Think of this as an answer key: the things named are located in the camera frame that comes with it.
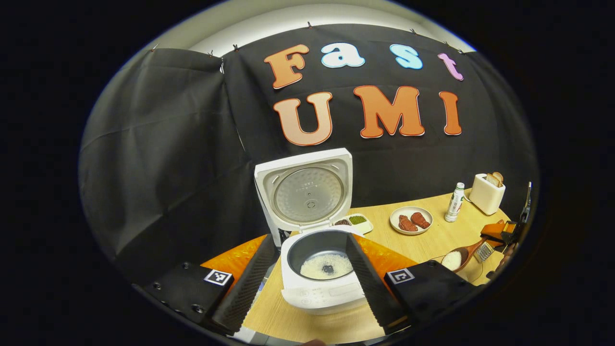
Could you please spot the brown wooden spoon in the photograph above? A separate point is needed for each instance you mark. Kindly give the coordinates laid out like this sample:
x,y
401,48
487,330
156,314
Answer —
x,y
472,249

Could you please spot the heap of white rice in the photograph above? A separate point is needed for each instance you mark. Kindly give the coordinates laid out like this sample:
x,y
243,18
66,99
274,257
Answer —
x,y
312,269

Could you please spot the white bottle with green label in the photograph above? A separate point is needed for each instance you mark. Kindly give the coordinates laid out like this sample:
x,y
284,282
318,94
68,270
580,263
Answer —
x,y
454,204

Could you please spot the white divided bean tray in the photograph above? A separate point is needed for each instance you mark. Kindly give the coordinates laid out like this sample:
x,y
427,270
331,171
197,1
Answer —
x,y
358,220

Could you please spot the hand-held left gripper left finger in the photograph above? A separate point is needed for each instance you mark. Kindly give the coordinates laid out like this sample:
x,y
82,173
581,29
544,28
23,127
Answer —
x,y
250,293

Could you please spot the white toaster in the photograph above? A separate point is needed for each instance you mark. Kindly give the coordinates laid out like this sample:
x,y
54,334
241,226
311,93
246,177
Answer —
x,y
486,197

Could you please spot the black backdrop cloth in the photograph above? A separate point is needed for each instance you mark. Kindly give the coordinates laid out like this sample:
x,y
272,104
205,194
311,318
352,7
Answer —
x,y
168,144

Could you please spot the white rice cooker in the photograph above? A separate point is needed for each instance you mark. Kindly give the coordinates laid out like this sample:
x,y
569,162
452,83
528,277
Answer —
x,y
307,192

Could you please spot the spoonful of white rice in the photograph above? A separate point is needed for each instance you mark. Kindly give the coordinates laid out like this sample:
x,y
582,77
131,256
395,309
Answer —
x,y
451,261

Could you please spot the red meat piece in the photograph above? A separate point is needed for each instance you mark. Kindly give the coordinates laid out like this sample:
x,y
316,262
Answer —
x,y
407,223
420,219

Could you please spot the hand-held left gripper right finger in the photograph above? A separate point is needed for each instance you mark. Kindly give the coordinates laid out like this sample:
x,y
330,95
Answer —
x,y
370,293

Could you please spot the pale bread slice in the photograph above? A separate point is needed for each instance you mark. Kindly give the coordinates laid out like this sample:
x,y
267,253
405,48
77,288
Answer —
x,y
491,180

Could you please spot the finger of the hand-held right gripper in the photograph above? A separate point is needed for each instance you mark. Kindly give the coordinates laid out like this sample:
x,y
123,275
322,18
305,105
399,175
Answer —
x,y
495,229

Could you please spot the brown crust bread slice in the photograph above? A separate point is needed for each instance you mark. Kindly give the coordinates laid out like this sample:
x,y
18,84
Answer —
x,y
498,177

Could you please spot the white round plate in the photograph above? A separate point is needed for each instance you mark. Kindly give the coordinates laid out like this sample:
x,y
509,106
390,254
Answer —
x,y
411,210

